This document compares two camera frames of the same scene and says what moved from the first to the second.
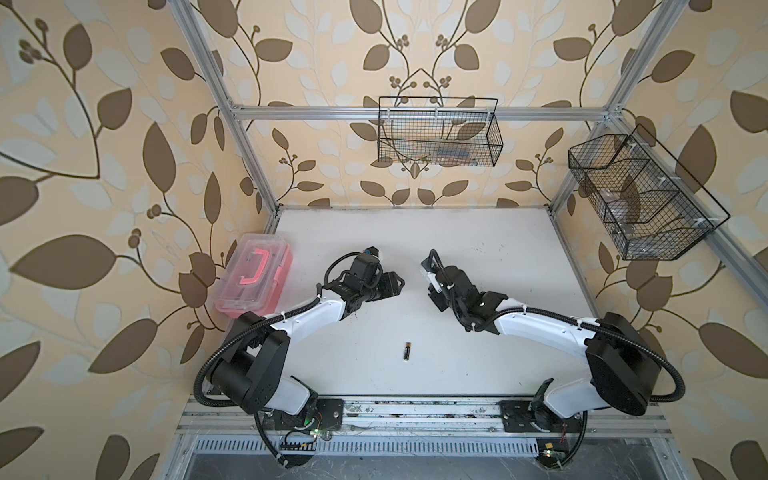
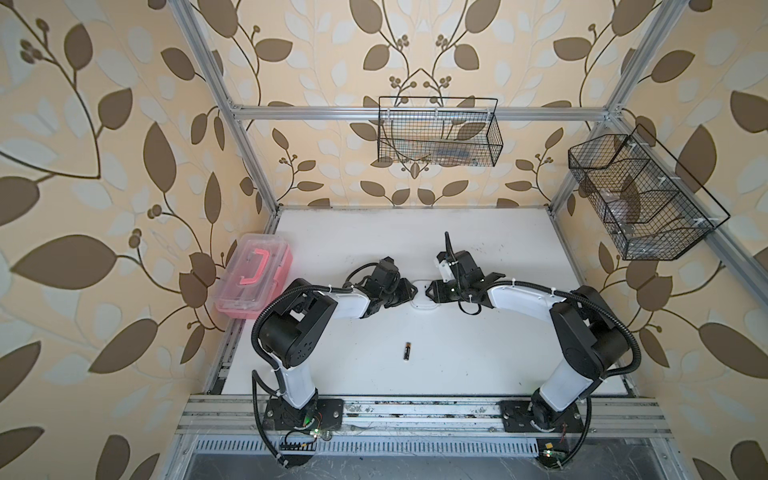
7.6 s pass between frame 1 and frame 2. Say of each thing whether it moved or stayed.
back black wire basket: stayed
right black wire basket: stayed
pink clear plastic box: stayed
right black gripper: moved
